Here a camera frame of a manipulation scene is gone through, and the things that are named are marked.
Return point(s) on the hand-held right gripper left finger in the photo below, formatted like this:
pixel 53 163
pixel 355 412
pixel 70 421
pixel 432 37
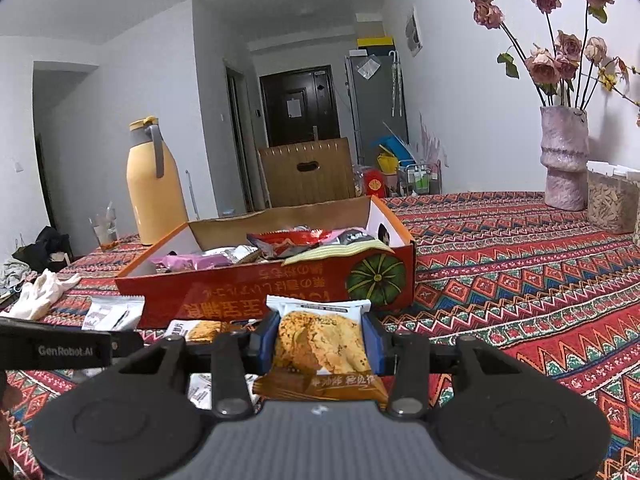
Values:
pixel 267 342

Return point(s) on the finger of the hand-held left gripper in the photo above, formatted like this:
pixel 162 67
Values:
pixel 127 344

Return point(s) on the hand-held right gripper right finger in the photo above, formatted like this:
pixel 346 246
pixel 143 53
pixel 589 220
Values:
pixel 372 342

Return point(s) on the white snack packet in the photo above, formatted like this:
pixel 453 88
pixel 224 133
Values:
pixel 200 392
pixel 112 312

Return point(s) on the cookie snack packet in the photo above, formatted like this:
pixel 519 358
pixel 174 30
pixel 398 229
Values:
pixel 315 345
pixel 200 331

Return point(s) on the red cardboard box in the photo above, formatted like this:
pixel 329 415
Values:
pixel 210 290

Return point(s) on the silver snack packet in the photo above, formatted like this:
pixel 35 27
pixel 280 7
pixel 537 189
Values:
pixel 235 254

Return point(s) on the large striped yellow snack packet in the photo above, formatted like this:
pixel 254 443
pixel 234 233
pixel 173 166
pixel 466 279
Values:
pixel 340 252

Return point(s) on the red snack packet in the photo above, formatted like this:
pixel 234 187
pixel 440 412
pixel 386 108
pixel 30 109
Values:
pixel 290 242

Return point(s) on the pink snack packet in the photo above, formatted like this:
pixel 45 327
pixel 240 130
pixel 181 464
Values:
pixel 190 261

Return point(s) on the dark snack packet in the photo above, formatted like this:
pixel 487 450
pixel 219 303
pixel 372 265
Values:
pixel 350 237

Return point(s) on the person's left forearm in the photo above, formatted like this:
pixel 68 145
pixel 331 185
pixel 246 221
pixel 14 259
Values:
pixel 3 395

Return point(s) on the white cloth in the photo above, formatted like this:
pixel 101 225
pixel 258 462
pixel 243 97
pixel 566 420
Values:
pixel 40 292

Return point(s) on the dark clothing pile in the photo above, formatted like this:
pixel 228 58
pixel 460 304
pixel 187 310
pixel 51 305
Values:
pixel 42 245

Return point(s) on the glass cup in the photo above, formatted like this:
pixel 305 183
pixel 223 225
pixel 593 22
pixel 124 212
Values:
pixel 104 232

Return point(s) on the yellow thermos jug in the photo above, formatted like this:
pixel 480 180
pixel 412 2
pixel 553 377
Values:
pixel 155 200

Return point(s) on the brown cardboard box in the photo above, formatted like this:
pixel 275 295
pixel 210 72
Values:
pixel 280 185

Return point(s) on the red round tin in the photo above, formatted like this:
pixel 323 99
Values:
pixel 375 182

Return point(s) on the yellow plastic item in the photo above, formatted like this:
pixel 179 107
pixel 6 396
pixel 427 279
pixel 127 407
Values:
pixel 387 162

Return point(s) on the grey interior door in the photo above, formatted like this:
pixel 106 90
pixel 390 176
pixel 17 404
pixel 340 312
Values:
pixel 237 150

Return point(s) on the blue plastic dustpan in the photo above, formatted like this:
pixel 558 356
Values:
pixel 400 149

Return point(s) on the grey refrigerator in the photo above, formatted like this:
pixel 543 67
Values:
pixel 370 120

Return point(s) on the white paper notice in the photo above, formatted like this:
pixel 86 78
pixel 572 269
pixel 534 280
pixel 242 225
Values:
pixel 294 108

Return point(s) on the dark entrance door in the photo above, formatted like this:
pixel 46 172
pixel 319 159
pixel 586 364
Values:
pixel 320 105

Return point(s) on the white folded umbrella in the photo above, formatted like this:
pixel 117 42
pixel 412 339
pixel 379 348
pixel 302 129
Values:
pixel 396 85

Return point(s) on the pink ceramic vase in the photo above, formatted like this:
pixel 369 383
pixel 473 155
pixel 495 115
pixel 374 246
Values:
pixel 565 160

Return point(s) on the clear container of seeds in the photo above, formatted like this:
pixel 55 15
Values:
pixel 610 200

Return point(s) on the yellow box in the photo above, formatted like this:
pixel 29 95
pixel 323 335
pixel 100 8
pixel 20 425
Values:
pixel 375 41

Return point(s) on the dried pink roses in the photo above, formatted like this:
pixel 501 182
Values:
pixel 542 67

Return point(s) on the yellow flower branches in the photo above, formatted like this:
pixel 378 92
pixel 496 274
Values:
pixel 607 81

